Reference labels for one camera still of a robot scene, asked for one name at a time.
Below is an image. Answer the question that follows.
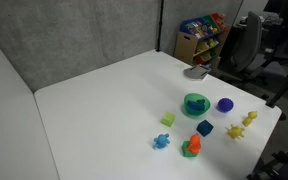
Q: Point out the purple spiky ball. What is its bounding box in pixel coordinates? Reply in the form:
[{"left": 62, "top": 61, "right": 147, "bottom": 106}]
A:
[{"left": 217, "top": 97, "right": 234, "bottom": 114}]

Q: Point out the black slanted stand leg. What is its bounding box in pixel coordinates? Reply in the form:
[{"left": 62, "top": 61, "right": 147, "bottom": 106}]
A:
[{"left": 265, "top": 64, "right": 288, "bottom": 122}]

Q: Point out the blue toy bin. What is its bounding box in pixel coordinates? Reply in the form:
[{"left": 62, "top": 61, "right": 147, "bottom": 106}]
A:
[{"left": 179, "top": 17, "right": 212, "bottom": 39}]

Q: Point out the dark blue cube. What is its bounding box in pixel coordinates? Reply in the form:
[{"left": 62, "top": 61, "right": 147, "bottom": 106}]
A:
[{"left": 196, "top": 119, "right": 215, "bottom": 138}]

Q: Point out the lime green cube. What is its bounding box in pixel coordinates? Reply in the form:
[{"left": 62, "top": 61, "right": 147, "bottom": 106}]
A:
[{"left": 160, "top": 111, "right": 176, "bottom": 128}]

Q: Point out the green translucent bowl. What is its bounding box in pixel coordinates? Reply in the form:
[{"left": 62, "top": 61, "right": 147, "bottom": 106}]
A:
[{"left": 183, "top": 92, "right": 212, "bottom": 117}]

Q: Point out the green toy bin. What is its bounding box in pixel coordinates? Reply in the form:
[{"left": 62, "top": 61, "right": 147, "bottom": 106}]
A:
[{"left": 202, "top": 14, "right": 222, "bottom": 32}]

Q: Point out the yellow spiky star toy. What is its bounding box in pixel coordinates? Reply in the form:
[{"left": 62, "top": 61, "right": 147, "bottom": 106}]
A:
[{"left": 226, "top": 123, "right": 246, "bottom": 141}]

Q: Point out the light blue toy figure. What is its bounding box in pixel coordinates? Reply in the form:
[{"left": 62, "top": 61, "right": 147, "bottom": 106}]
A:
[{"left": 152, "top": 133, "right": 171, "bottom": 150}]

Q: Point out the green block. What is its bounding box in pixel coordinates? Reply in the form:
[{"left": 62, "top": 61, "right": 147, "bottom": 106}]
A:
[{"left": 181, "top": 140, "right": 198, "bottom": 158}]

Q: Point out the black equipment frame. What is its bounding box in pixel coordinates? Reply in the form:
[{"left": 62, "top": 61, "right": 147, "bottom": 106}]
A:
[{"left": 246, "top": 142, "right": 288, "bottom": 180}]

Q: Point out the wooden toy shelf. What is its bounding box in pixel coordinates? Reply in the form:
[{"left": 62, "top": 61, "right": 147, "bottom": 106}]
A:
[{"left": 173, "top": 12, "right": 232, "bottom": 70}]

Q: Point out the red toy bin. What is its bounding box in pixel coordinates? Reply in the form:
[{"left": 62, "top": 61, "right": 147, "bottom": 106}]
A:
[{"left": 211, "top": 12, "right": 228, "bottom": 29}]

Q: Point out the gray office chair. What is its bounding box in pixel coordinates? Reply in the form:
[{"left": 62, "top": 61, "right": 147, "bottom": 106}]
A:
[{"left": 222, "top": 10, "right": 269, "bottom": 86}]

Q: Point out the gray flat pad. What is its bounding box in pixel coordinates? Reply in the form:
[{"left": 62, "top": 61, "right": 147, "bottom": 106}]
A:
[{"left": 183, "top": 64, "right": 212, "bottom": 82}]

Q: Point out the black vertical pole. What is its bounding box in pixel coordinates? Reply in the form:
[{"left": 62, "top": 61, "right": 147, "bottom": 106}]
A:
[{"left": 155, "top": 0, "right": 165, "bottom": 53}]

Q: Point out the orange toy figure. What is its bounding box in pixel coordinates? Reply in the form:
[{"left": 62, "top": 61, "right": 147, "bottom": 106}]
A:
[{"left": 186, "top": 133, "right": 203, "bottom": 155}]

